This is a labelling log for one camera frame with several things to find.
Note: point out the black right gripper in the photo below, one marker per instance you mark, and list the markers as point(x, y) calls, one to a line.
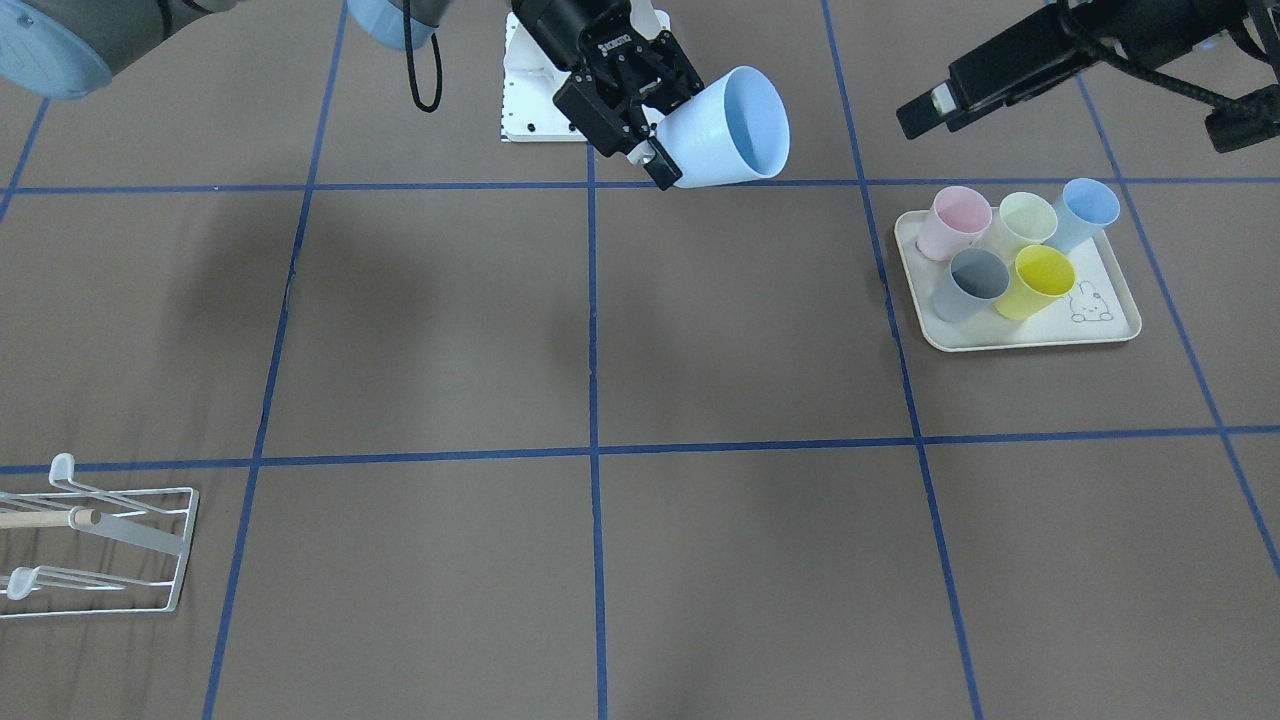
point(566, 30)

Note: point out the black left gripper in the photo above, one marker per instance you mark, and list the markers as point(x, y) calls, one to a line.
point(1010, 68)

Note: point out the light blue cup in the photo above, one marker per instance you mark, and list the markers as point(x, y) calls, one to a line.
point(736, 130)
point(1085, 207)

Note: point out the yellow cup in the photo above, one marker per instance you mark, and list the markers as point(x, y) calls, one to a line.
point(1038, 277)

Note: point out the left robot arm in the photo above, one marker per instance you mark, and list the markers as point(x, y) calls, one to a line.
point(1138, 38)

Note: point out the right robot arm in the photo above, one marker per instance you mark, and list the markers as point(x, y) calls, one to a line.
point(68, 49)

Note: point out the pink cup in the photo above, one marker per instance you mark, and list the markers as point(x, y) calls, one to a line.
point(959, 215)

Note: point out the pale green cup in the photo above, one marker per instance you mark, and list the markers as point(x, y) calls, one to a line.
point(1021, 220)

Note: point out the grey cup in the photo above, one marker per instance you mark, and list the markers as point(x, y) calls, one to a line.
point(973, 280)

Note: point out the cream plastic tray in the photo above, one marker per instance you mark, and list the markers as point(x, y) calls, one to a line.
point(1100, 309)

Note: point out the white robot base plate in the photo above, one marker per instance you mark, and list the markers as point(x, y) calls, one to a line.
point(520, 90)

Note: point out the white wire cup rack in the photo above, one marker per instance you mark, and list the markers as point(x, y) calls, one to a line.
point(156, 524)

